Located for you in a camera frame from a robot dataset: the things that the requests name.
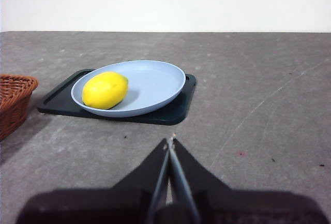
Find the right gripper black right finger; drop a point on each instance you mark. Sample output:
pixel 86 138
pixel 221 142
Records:
pixel 227 204

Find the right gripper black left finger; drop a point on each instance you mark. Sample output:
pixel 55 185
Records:
pixel 116 203

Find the dark green rectangular tray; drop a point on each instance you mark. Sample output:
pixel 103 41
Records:
pixel 170 116

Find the yellow lemon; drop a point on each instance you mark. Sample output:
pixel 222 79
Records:
pixel 104 90

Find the light blue round plate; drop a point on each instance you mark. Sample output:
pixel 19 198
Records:
pixel 155 84

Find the brown wicker basket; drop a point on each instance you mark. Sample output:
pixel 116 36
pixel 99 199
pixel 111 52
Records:
pixel 13 99

